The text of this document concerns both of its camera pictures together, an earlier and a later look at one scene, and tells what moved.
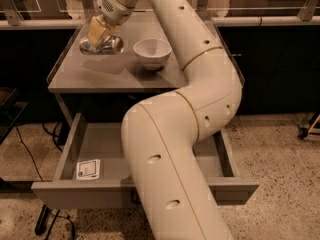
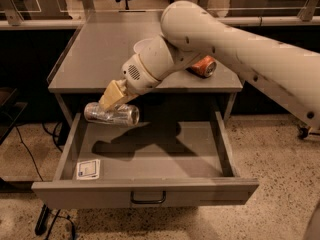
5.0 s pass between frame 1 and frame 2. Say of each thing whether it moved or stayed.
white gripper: moved
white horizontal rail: stayed
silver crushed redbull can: moved
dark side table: stayed
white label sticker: stayed
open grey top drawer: stayed
